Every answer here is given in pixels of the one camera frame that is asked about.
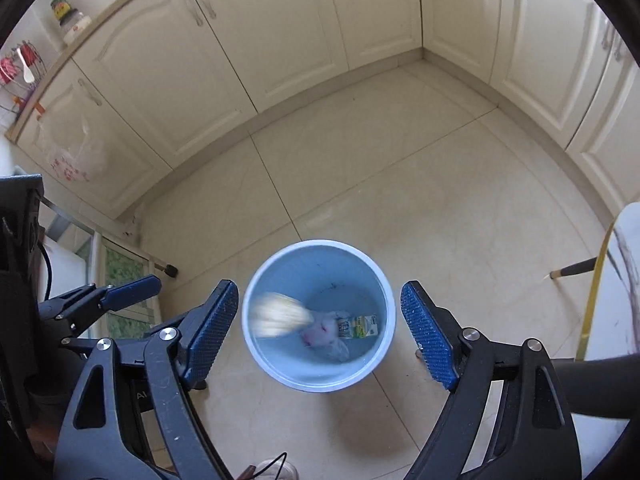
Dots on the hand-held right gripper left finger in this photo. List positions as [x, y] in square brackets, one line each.
[212, 330]

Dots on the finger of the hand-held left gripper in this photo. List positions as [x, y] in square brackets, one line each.
[135, 290]
[77, 342]

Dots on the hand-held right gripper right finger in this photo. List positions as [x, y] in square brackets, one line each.
[427, 340]

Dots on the pale yellow snack packet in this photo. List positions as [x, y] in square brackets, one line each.
[275, 312]

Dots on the blue plastic bin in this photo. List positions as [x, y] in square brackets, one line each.
[325, 270]

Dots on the white cupboard green patterned glass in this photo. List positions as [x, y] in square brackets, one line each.
[120, 270]

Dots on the metal rod with black foot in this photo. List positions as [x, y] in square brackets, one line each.
[171, 270]

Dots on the green white drink carton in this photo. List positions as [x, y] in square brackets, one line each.
[362, 325]

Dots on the white plastic bag red print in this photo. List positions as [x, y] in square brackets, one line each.
[80, 155]

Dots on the pink white crumpled plastic bag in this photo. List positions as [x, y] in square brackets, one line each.
[320, 332]

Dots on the orange adhesive hook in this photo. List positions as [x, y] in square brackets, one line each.
[39, 108]

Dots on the white plastic spoon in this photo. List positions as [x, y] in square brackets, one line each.
[26, 67]

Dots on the white lidded jar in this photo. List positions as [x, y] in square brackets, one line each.
[75, 29]

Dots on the jar with yellow label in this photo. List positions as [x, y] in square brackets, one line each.
[62, 7]

